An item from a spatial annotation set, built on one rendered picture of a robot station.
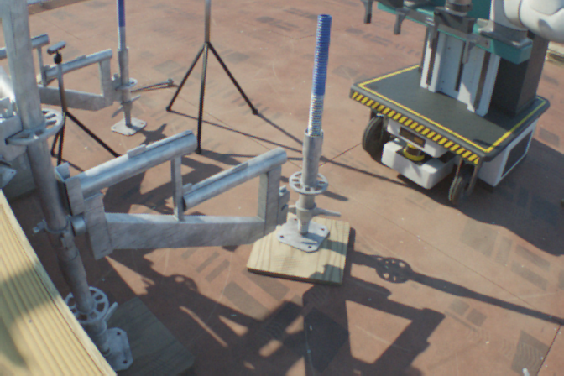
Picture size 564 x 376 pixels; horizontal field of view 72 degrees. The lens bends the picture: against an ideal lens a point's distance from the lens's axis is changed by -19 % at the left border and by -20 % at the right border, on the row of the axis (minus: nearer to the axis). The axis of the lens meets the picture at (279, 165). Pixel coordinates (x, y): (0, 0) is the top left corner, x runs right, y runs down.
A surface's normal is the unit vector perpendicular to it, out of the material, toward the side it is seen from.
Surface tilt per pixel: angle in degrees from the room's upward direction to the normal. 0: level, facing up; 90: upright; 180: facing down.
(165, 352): 0
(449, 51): 90
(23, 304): 0
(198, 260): 0
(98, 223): 90
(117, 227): 90
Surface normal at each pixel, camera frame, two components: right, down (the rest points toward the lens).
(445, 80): -0.74, 0.33
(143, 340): 0.06, -0.83
